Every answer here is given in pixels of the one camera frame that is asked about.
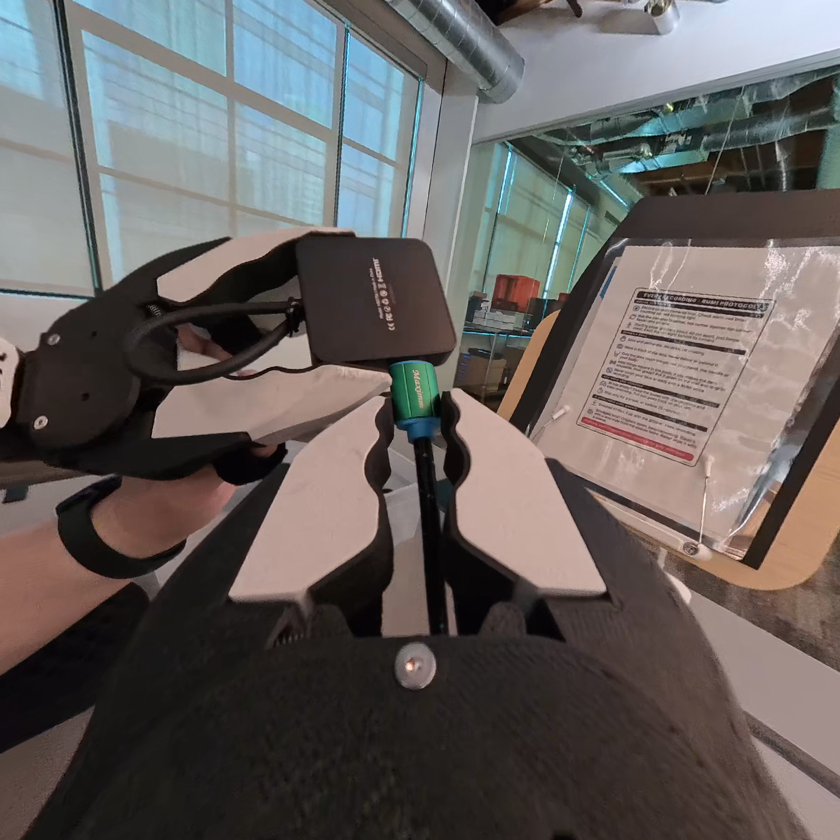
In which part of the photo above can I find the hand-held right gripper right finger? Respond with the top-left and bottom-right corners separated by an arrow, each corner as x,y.
441,390 -> 608,636

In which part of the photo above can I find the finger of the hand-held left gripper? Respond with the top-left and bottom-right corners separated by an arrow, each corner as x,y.
152,346 -> 395,447
156,227 -> 358,309

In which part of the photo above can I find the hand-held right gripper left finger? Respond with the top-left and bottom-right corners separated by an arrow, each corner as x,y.
228,395 -> 395,636

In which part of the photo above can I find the thin black hub cable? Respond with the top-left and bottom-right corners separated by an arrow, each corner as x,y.
125,298 -> 306,386

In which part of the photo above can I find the black braided hdmi cable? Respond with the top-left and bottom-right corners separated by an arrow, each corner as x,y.
387,359 -> 455,636

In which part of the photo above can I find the black hdmi adapter hub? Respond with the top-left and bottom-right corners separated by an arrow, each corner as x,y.
295,236 -> 457,366

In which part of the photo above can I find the person's left forearm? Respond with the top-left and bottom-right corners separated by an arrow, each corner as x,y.
0,525 -> 148,677

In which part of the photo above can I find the person's left hand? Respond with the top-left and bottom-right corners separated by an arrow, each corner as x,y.
95,467 -> 240,562

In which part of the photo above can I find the large paned window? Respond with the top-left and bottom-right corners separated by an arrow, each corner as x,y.
0,0 -> 424,296

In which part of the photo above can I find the black wrist band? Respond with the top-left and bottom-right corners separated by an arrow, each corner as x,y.
56,476 -> 188,580

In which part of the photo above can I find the laminated instruction sheet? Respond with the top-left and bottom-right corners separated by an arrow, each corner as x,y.
545,239 -> 840,559

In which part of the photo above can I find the red storage crate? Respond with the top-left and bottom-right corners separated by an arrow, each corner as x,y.
493,273 -> 542,316

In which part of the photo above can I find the person's dark clothing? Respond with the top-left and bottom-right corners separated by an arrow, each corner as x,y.
0,583 -> 155,752

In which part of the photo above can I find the glass partition window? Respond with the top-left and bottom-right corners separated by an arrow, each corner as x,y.
469,141 -> 631,296

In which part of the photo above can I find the silver ceiling duct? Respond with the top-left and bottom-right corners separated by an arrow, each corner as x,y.
387,0 -> 526,102

